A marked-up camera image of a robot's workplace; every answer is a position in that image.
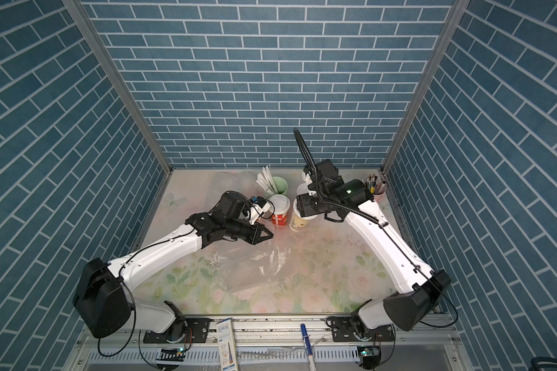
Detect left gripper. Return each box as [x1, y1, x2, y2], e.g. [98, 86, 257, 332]
[223, 220, 275, 245]

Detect red cup white lid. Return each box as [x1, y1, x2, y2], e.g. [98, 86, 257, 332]
[297, 183, 309, 195]
[269, 194, 291, 227]

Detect beige cup white lid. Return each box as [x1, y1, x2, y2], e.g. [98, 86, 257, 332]
[289, 199, 317, 232]

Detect clear plastic carrier bag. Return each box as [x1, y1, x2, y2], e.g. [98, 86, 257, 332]
[216, 241, 310, 297]

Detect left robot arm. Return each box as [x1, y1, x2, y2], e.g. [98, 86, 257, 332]
[72, 191, 274, 343]

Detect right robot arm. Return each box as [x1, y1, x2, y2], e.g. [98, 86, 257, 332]
[293, 129, 451, 339]

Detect spare clear plastic bags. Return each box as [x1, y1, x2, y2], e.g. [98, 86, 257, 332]
[173, 170, 261, 218]

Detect green straw holder cup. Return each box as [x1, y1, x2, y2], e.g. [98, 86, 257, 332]
[265, 176, 289, 199]

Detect pencils in bucket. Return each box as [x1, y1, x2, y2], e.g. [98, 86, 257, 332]
[365, 175, 385, 195]

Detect pink pencil bucket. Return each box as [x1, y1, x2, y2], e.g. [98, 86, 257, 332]
[373, 183, 385, 203]

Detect white blue label card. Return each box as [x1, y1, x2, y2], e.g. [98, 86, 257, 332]
[216, 318, 238, 371]

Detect blue white marker pen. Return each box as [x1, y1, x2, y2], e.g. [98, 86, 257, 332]
[300, 324, 317, 371]

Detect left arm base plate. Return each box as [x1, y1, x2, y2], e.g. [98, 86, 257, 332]
[142, 318, 210, 344]

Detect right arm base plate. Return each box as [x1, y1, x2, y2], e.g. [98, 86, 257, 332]
[325, 316, 395, 343]

